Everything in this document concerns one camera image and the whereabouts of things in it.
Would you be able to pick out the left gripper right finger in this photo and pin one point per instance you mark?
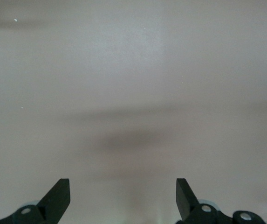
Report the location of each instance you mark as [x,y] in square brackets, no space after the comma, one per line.
[186,203]

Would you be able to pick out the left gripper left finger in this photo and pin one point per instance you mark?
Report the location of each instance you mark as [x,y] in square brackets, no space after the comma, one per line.
[54,200]

